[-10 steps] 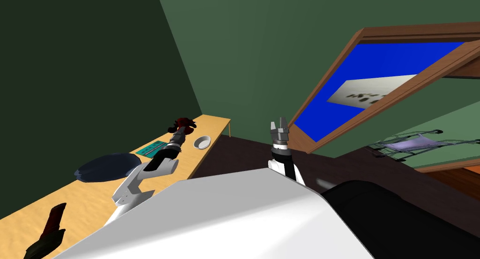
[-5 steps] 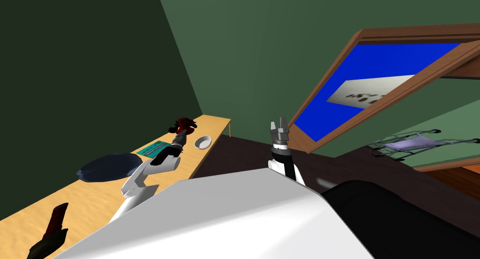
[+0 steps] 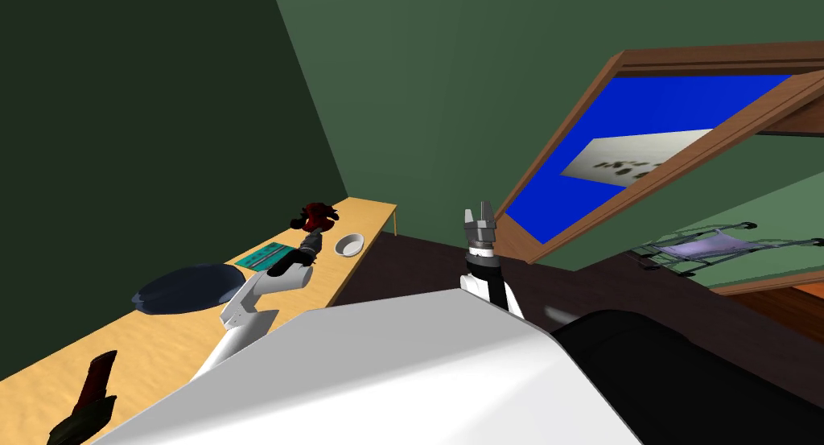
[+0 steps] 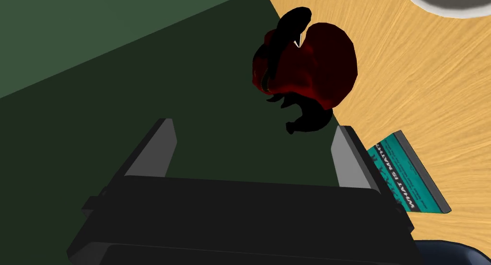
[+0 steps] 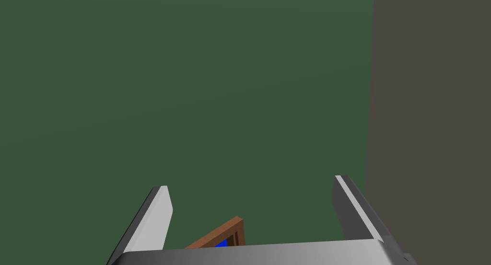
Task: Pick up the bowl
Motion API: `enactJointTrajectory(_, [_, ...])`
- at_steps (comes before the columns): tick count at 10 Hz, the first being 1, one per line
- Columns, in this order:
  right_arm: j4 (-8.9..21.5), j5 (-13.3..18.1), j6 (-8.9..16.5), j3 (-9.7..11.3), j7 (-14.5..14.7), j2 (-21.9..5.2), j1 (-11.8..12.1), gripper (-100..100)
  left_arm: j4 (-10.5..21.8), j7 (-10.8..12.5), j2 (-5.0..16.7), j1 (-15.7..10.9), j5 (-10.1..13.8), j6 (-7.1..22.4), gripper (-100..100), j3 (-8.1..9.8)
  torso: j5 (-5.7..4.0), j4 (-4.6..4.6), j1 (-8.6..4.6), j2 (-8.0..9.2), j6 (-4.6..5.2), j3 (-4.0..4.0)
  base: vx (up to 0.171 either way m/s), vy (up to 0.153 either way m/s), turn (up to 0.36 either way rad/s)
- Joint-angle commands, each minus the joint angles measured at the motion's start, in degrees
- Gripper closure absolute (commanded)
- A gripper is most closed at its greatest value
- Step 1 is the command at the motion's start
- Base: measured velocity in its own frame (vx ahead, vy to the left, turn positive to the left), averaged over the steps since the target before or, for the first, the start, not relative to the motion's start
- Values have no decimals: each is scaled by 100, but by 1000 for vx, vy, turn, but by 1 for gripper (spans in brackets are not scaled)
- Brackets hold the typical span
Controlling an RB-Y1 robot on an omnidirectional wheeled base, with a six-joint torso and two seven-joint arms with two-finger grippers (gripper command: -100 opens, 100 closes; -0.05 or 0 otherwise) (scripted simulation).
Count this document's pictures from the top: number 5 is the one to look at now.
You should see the brown framed blue picture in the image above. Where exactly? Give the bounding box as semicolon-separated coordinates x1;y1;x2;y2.
184;216;246;250

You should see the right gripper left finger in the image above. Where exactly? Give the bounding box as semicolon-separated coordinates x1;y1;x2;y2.
105;185;174;265

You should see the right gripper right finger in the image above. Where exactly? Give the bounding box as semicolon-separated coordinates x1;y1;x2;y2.
332;174;386;242

